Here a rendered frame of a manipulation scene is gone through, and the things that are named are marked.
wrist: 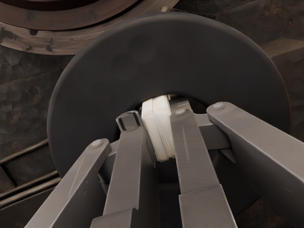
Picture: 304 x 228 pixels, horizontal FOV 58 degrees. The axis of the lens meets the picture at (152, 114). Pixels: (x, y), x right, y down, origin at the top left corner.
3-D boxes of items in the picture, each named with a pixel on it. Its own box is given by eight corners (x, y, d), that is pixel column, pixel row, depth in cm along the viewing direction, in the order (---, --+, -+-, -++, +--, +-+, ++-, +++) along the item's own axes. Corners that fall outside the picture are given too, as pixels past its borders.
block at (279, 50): (263, 163, 56) (238, 49, 48) (303, 152, 55) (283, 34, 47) (287, 196, 46) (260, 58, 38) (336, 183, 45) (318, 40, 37)
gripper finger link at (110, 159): (155, 170, 14) (99, 186, 14) (154, 126, 18) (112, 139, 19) (145, 144, 13) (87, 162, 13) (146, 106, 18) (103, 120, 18)
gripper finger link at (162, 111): (154, 112, 14) (168, 108, 14) (153, 78, 21) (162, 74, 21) (171, 160, 15) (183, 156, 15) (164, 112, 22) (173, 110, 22)
